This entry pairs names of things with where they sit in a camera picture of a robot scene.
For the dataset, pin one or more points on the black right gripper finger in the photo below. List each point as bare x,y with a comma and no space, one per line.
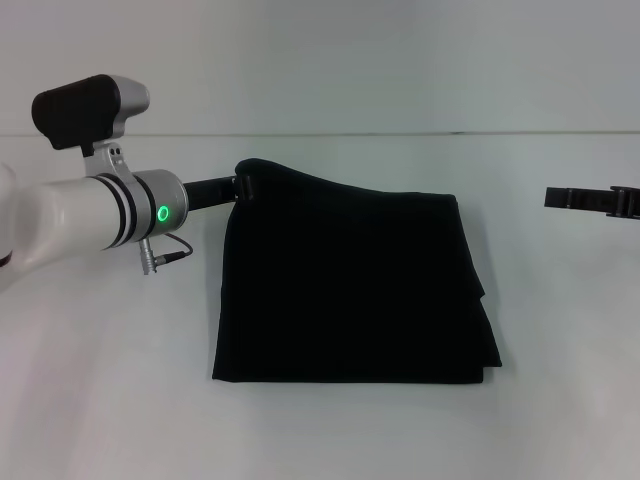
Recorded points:
592,201

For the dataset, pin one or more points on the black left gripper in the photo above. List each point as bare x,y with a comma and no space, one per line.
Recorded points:
210,192

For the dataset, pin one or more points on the black shirt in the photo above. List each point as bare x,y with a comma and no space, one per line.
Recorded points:
350,290

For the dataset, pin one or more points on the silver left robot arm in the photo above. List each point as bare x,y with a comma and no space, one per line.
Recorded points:
90,220

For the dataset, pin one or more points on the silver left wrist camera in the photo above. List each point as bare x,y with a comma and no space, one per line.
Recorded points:
85,112

